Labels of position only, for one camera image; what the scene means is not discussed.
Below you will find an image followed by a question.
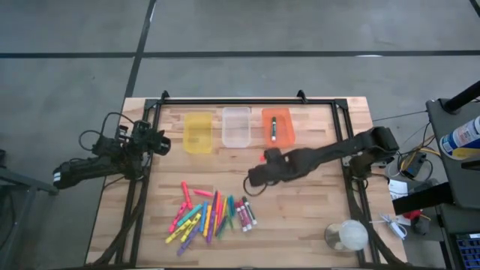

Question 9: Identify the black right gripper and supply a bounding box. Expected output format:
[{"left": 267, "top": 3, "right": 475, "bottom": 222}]
[{"left": 247, "top": 148, "right": 297, "bottom": 188}]

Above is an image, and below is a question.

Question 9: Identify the black cap whiteboard marker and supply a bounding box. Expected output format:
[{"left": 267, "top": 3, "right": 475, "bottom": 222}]
[{"left": 241, "top": 196, "right": 259, "bottom": 227}]

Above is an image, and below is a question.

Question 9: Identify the red highlighter marker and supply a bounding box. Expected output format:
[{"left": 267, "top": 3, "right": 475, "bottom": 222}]
[
  {"left": 181, "top": 181, "right": 194, "bottom": 211},
  {"left": 213, "top": 191, "right": 224, "bottom": 227}
]

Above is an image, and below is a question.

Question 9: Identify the purple highlighter marker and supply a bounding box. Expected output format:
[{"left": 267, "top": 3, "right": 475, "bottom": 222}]
[
  {"left": 176, "top": 223, "right": 202, "bottom": 257},
  {"left": 211, "top": 190, "right": 220, "bottom": 219},
  {"left": 205, "top": 216, "right": 216, "bottom": 245}
]

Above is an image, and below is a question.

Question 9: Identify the teal highlighter marker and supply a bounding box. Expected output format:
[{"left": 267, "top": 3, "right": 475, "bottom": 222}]
[{"left": 176, "top": 203, "right": 204, "bottom": 228}]

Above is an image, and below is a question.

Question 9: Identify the orange yellow highlighter marker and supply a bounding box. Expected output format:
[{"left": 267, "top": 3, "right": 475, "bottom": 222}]
[{"left": 202, "top": 204, "right": 213, "bottom": 239}]

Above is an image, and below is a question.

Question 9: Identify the orange plastic bin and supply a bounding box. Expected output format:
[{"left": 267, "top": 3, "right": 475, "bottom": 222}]
[{"left": 261, "top": 106, "right": 297, "bottom": 149}]

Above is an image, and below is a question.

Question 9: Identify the yellow plastic bin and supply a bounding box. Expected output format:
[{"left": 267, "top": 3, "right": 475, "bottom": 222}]
[{"left": 182, "top": 111, "right": 214, "bottom": 155}]

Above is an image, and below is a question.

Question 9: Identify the clear plastic bin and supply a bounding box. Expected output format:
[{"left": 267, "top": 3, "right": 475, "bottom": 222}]
[{"left": 221, "top": 106, "right": 253, "bottom": 149}]

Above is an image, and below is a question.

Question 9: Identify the round clear glass jar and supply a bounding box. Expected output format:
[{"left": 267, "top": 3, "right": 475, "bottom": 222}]
[{"left": 324, "top": 219, "right": 370, "bottom": 253}]

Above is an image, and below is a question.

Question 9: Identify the white paper tag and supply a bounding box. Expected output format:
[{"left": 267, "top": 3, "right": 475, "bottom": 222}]
[{"left": 388, "top": 178, "right": 410, "bottom": 200}]

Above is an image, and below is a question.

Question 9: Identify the grey metal stand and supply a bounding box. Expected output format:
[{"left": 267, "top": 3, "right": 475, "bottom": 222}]
[{"left": 0, "top": 148, "right": 61, "bottom": 270}]

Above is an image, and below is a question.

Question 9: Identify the black power supply box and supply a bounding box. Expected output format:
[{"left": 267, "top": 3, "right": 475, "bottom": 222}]
[{"left": 401, "top": 151, "right": 429, "bottom": 180}]

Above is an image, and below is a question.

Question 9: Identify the small red object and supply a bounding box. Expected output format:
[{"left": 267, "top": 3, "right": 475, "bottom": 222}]
[{"left": 403, "top": 209, "right": 423, "bottom": 222}]

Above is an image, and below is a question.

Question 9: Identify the black flat bar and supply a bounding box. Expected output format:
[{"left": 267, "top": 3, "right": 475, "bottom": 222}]
[{"left": 391, "top": 181, "right": 455, "bottom": 216}]

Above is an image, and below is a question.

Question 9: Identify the grey metal cart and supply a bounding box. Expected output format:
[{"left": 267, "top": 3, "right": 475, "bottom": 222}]
[{"left": 426, "top": 97, "right": 480, "bottom": 209}]

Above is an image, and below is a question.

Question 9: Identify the white blue spray can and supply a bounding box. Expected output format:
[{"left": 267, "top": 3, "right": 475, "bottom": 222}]
[{"left": 439, "top": 115, "right": 480, "bottom": 161}]

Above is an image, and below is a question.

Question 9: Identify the black pole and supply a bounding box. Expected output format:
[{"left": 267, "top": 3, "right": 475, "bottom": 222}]
[{"left": 442, "top": 80, "right": 480, "bottom": 114}]

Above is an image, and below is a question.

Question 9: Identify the blue lit keyboard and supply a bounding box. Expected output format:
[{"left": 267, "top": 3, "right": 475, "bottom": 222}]
[{"left": 454, "top": 232, "right": 480, "bottom": 270}]

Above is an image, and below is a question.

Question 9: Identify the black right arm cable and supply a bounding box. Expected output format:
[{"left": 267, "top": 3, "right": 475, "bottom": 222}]
[{"left": 242, "top": 174, "right": 269, "bottom": 197}]

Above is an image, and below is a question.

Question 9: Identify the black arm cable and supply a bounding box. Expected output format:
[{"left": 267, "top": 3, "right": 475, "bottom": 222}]
[
  {"left": 242, "top": 174, "right": 269, "bottom": 197},
  {"left": 77, "top": 111, "right": 138, "bottom": 153}
]

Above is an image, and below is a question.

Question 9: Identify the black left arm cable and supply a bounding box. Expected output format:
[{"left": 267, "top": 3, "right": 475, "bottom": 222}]
[{"left": 77, "top": 111, "right": 138, "bottom": 153}]

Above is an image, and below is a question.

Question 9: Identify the black aluminium table frame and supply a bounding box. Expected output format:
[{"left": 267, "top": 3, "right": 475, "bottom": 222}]
[{"left": 88, "top": 89, "right": 408, "bottom": 270}]

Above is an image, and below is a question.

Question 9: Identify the white cable with adapter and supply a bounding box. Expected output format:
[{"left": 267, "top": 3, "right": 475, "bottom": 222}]
[{"left": 378, "top": 212, "right": 408, "bottom": 241}]

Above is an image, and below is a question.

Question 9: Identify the yellow cable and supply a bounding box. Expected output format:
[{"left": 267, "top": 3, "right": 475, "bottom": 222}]
[{"left": 397, "top": 147, "right": 442, "bottom": 172}]

